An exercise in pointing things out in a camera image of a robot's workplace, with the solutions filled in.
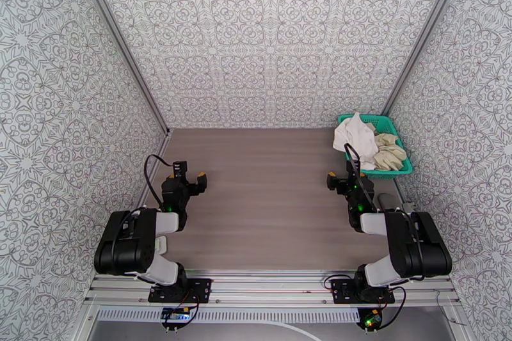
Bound aluminium mounting rail frame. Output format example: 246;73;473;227
83;269;461;310

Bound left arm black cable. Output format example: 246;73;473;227
143;154;173;210

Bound teal plastic basket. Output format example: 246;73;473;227
337;113;414;181

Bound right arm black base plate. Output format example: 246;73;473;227
331;279;396;306

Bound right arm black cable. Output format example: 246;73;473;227
343;142;380;215

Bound blue circuit board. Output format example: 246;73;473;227
161;306;191;324

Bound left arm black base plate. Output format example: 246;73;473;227
148;278;213;305

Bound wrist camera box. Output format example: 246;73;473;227
172;161;188;185
346;159;365;178

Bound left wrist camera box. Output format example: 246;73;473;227
172;161;188;185

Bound white polo shirt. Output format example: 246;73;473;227
333;111;379;171

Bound aluminium table side rail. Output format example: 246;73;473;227
136;129;173;213

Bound aluminium corner post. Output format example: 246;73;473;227
380;0;471;116
68;0;172;135

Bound dark grey oblong pad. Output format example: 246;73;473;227
378;193;401;213

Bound white slotted cable duct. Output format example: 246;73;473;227
97;308;361;324

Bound round black circuit board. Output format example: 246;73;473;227
356;308;383;331

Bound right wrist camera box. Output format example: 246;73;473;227
346;159;365;178

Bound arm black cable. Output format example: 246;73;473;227
143;154;173;210
343;142;380;215

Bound beige drawstring shorts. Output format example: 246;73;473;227
365;122;409;172

